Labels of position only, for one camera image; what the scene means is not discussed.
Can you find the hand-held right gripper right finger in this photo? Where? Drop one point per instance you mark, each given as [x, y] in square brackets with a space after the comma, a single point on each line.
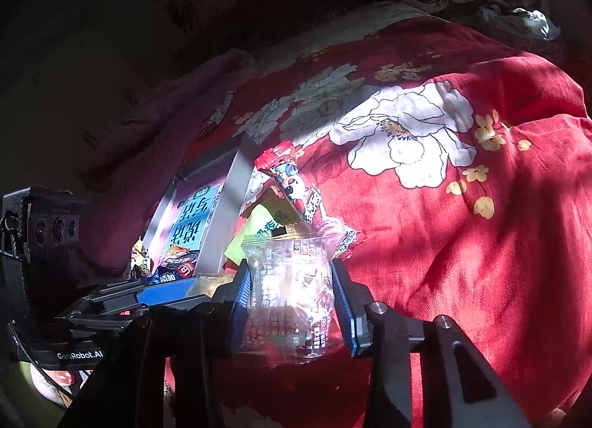
[348, 314]

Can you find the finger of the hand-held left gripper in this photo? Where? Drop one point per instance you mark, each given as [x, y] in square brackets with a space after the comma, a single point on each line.
[162, 292]
[106, 319]

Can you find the clear snack packet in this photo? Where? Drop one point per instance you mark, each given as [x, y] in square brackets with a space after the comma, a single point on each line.
[289, 289]

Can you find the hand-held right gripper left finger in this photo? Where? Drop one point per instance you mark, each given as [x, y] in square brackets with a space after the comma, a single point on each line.
[241, 312]

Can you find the grey crumpled cloth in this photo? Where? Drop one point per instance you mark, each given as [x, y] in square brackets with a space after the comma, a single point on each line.
[522, 20]

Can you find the red white snack packet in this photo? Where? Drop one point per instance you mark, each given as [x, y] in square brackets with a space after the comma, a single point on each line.
[291, 182]

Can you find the gold foil snack wrapper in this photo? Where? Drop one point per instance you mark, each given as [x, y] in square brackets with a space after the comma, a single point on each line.
[140, 261]

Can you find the dark metal tray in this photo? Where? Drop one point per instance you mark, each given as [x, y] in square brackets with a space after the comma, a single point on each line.
[231, 206]

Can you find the red floral blanket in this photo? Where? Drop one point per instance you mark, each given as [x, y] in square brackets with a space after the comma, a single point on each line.
[462, 224]

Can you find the light green snack packet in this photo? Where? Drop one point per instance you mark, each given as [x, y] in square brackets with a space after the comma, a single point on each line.
[259, 233]

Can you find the orange black snack packet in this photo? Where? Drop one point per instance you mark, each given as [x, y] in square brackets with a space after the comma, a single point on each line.
[178, 261]

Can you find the pink pillow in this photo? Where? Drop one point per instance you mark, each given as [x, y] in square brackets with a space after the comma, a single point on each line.
[152, 132]

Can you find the person's left hand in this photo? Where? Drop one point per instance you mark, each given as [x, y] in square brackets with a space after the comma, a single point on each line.
[60, 380]

